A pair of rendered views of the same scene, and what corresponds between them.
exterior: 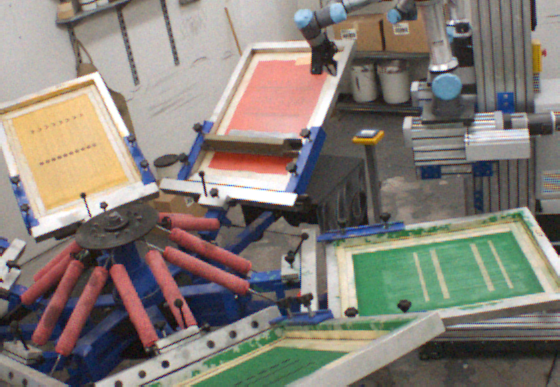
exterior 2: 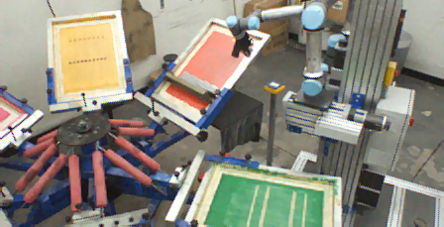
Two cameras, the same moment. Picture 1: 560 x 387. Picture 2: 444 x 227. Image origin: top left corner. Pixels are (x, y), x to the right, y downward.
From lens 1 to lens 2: 0.65 m
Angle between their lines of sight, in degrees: 12
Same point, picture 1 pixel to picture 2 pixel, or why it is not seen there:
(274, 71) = (219, 41)
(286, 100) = (219, 62)
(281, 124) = (211, 77)
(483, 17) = (356, 43)
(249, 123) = (194, 70)
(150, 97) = (169, 17)
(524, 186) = (357, 152)
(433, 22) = (311, 46)
